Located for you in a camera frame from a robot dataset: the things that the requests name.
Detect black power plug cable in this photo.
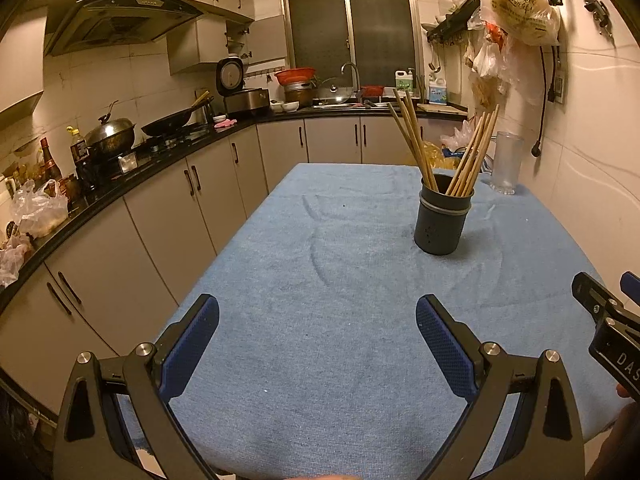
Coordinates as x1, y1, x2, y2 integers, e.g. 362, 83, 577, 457
530, 45, 563, 158

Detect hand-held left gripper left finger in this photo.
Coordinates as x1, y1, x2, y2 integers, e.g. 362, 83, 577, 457
52, 294, 221, 480

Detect steel wok with lid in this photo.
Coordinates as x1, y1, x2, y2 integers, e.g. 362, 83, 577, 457
81, 101, 137, 161

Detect yellow oil bottle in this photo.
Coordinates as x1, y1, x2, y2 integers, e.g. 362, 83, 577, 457
66, 126, 90, 163

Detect bunch of wooden chopsticks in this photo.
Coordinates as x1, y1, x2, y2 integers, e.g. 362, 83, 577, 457
387, 87, 501, 198

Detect person's right forearm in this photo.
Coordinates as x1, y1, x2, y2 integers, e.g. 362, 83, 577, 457
585, 400, 640, 480

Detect yellow plastic bag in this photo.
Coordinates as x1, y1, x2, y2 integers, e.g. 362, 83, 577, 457
419, 140, 453, 170

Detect dark sauce bottle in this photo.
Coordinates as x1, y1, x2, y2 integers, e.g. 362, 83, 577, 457
37, 137, 62, 183

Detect steel range hood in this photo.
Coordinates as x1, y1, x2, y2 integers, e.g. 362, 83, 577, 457
44, 0, 206, 57

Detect kitchen window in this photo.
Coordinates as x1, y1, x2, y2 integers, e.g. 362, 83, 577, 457
280, 0, 421, 86

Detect dark grey utensil holder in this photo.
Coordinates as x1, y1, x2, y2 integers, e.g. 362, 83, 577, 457
413, 172, 473, 256

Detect chrome faucet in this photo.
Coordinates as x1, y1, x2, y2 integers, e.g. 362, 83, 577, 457
341, 62, 362, 103

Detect red plastic basin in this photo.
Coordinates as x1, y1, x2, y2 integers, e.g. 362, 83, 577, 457
274, 66, 317, 87

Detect black kitchen countertop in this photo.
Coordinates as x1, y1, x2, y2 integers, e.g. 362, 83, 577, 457
0, 102, 471, 306

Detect wall socket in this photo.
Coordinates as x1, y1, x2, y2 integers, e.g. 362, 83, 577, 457
550, 71, 568, 106

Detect hanging clear plastic bag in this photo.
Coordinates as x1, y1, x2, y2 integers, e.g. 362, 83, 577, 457
470, 72, 503, 111

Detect white base cabinets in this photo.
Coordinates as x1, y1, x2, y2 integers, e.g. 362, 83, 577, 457
0, 115, 468, 411

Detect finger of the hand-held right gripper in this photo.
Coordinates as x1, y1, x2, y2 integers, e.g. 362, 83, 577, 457
620, 271, 640, 307
571, 271, 627, 333

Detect crumpled white plastic bag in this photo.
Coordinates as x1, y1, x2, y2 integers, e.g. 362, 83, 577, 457
439, 119, 478, 151

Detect black gas stove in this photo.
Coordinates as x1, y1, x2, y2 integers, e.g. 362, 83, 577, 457
120, 125, 211, 161

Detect hanging bag of bread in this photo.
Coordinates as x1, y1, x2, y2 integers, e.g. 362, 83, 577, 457
480, 0, 562, 47

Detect blue tablecloth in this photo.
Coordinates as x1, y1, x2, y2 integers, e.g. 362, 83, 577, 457
117, 162, 608, 480

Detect black wok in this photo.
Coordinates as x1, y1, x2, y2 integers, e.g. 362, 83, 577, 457
141, 102, 211, 137

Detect hanging red white bag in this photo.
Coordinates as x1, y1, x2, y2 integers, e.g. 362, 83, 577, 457
465, 20, 518, 86

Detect glass pot lid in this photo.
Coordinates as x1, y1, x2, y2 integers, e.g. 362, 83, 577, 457
315, 77, 353, 106

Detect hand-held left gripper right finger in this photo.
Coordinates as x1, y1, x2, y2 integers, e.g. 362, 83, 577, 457
416, 294, 586, 480

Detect wooden cutting board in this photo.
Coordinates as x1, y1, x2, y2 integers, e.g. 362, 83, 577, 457
416, 102, 469, 115

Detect brown pot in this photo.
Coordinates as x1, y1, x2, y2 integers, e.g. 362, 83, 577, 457
284, 82, 316, 107

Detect black wall rack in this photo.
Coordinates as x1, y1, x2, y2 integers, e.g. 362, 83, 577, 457
425, 0, 482, 43

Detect steel rice cooker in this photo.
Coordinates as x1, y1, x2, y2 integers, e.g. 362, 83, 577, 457
216, 56, 270, 115

